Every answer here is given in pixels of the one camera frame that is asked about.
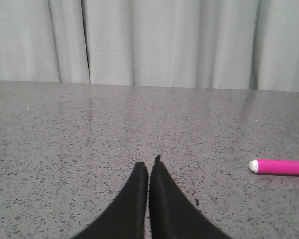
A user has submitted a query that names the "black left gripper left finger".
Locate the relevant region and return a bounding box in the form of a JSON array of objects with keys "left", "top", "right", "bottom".
[{"left": 74, "top": 162, "right": 149, "bottom": 239}]

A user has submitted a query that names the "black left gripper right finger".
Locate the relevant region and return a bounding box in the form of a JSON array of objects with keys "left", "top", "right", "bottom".
[{"left": 149, "top": 155, "right": 229, "bottom": 239}]

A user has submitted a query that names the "pink highlighter pen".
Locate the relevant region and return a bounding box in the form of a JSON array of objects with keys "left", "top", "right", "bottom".
[{"left": 249, "top": 159, "right": 299, "bottom": 176}]

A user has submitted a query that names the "white curtain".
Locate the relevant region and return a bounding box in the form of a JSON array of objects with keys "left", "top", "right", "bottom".
[{"left": 0, "top": 0, "right": 299, "bottom": 92}]

